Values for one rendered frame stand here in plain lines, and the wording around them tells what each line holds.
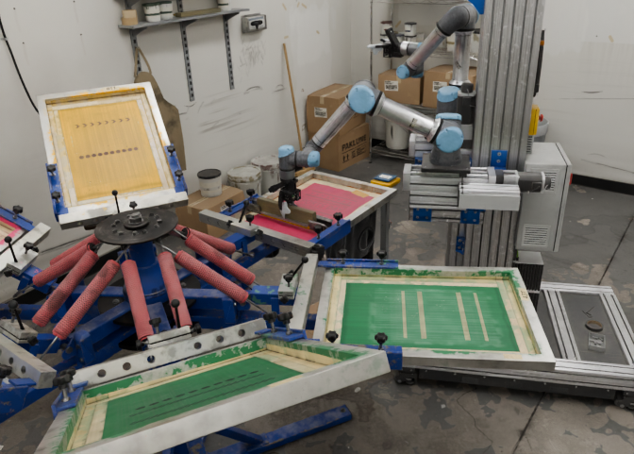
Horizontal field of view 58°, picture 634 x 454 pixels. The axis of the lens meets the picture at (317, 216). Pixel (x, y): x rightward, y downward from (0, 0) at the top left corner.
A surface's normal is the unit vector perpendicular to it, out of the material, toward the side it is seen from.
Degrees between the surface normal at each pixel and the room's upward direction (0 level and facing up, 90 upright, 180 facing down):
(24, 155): 90
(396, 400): 0
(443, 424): 0
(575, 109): 90
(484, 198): 90
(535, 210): 90
